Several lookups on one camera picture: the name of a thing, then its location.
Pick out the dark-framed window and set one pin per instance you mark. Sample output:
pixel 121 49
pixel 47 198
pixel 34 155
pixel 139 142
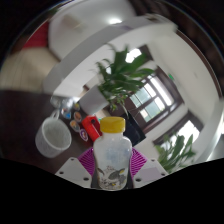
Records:
pixel 186 128
pixel 134 53

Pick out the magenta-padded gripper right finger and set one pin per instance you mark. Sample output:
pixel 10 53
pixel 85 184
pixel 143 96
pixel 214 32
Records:
pixel 151 170

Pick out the white wall-mounted panel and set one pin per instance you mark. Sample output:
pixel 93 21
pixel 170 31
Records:
pixel 71 23

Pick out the green plant in white pot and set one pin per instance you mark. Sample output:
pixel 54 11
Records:
pixel 176 153
pixel 121 78

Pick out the white speckled cup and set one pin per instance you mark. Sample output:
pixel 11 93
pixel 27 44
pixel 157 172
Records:
pixel 53 138

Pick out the small colourful round badge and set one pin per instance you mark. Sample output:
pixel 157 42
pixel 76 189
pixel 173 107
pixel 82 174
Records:
pixel 84 135
pixel 75 126
pixel 66 114
pixel 77 116

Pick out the red plastic box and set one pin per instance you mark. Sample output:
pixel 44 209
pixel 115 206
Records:
pixel 90 128

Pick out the black chair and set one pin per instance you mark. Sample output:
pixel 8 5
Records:
pixel 135 131

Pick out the dark wooden double door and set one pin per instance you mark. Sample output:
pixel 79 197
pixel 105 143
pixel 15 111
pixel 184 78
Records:
pixel 151 101

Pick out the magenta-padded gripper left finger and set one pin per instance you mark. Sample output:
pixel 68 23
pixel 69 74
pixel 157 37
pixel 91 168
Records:
pixel 73 170

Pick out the yellow-capped clear drink bottle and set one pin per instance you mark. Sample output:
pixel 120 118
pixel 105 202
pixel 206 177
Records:
pixel 112 156

